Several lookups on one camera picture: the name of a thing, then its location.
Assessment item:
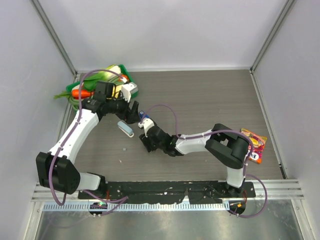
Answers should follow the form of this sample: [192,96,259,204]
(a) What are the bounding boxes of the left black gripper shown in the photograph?
[106,91,141,125]

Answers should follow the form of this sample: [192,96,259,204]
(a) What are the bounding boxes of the blue black stapler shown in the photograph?
[138,110,150,123]

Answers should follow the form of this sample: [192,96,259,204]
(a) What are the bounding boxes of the light blue white stapler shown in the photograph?
[117,121,135,138]

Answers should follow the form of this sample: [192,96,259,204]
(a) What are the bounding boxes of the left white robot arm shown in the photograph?
[36,81,140,200]

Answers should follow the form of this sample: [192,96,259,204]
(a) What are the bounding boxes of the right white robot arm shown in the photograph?
[138,118,253,198]

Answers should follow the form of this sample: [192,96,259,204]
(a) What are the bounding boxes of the yellow white napa cabbage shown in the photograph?
[111,85,122,99]

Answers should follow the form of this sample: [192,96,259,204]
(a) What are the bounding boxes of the small orange carrot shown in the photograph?
[120,74,130,83]

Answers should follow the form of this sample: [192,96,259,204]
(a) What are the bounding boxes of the green plastic tray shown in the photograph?
[55,64,134,99]

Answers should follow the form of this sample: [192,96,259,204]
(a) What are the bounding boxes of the white green bok choy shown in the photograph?
[82,65,122,91]

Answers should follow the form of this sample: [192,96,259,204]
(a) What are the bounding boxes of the large orange carrot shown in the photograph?
[71,89,95,99]

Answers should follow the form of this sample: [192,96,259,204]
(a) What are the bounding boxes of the green long beans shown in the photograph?
[67,96,79,111]

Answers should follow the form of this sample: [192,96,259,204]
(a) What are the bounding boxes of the orange candy bag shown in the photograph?
[240,128,267,164]

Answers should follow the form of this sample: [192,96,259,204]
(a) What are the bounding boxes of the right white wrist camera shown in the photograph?
[138,118,155,137]

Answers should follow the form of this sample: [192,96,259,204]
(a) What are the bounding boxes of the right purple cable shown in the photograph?
[140,103,269,218]

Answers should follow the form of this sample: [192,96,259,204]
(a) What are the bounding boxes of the purple cable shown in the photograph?
[48,69,129,216]
[140,103,269,218]

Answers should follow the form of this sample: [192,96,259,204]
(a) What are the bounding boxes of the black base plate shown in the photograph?
[78,180,256,205]

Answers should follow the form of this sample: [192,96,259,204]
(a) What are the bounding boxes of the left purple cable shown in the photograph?
[48,69,129,216]

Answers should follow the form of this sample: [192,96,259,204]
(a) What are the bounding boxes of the white slotted cable duct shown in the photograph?
[42,201,230,212]

